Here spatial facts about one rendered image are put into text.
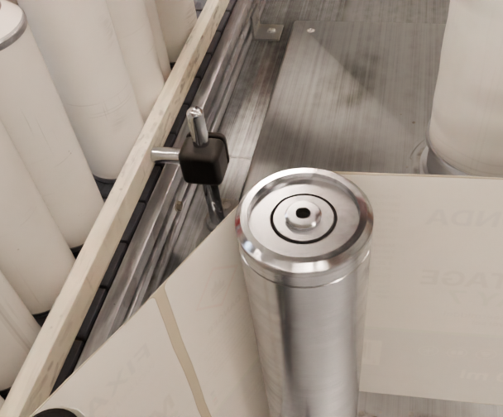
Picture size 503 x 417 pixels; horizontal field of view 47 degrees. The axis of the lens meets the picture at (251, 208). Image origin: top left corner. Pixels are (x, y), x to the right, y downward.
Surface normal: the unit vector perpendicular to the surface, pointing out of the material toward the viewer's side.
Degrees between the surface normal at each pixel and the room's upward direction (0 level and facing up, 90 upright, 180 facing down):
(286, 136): 0
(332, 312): 90
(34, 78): 90
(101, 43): 90
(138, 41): 90
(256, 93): 0
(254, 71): 0
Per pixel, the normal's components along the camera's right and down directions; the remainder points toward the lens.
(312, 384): -0.02, 0.74
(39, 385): 0.97, 0.09
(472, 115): -0.69, 0.56
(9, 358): 0.78, 0.41
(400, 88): -0.10, -0.67
